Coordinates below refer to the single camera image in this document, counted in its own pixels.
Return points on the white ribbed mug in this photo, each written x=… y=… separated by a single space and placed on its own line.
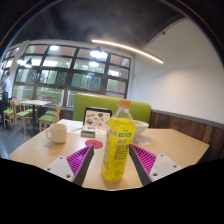
x=58 y=133

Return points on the wooden chairs with green seats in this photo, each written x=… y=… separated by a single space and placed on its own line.
x=22 y=114

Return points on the dark framed window wall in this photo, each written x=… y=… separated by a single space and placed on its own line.
x=70 y=80

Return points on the small dark grey box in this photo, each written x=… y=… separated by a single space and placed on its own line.
x=87 y=133

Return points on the curved strip ceiling light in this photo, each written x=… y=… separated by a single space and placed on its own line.
x=130 y=49

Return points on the light wooden dining table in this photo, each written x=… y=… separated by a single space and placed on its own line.
x=36 y=102

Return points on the flat round red coaster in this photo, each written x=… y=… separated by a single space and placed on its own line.
x=96 y=143

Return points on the person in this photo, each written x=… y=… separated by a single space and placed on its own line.
x=6 y=86

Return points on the green upholstered bench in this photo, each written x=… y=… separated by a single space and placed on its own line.
x=96 y=101

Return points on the white bowl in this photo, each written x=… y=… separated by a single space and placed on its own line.
x=141 y=127

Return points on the yellow drink bottle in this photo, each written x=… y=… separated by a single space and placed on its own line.
x=117 y=143

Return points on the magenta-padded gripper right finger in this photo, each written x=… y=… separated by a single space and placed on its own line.
x=146 y=159

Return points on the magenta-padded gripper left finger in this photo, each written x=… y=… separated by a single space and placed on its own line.
x=78 y=160

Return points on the white paper napkin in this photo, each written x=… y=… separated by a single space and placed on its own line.
x=142 y=140

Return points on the black framed menu stand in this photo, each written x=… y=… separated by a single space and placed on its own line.
x=96 y=118

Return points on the round pendant ceiling lamps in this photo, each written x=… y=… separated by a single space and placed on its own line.
x=97 y=54

